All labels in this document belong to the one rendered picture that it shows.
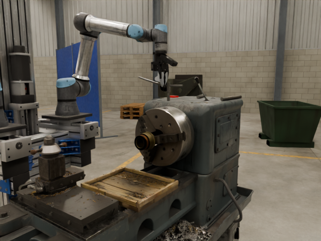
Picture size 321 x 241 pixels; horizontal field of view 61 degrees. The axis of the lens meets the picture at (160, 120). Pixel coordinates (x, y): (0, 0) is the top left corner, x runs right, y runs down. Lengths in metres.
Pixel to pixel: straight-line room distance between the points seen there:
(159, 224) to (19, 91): 1.04
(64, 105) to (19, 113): 0.26
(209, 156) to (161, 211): 0.41
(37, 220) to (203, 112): 0.91
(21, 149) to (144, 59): 10.96
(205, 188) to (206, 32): 10.28
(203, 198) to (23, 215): 0.92
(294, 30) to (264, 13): 1.25
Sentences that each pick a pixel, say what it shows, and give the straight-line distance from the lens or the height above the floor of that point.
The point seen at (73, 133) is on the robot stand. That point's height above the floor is 1.06.
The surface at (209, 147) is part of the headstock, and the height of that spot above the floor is 1.02.
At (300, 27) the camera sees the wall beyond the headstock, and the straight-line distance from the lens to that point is 11.55.
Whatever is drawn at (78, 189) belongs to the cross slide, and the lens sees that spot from 1.13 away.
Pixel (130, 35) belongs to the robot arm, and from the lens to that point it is 1.59.
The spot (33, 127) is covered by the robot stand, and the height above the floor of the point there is 1.11.
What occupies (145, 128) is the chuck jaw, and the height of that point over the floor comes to 1.14.
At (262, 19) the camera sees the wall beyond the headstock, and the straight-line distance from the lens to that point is 11.53.
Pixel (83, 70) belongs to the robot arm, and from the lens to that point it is 1.90.
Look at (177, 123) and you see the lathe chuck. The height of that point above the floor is 1.17.
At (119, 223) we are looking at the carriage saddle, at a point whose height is 0.91.
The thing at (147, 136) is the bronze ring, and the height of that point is 1.11.
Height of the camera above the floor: 1.40
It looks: 9 degrees down
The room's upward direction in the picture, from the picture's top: straight up
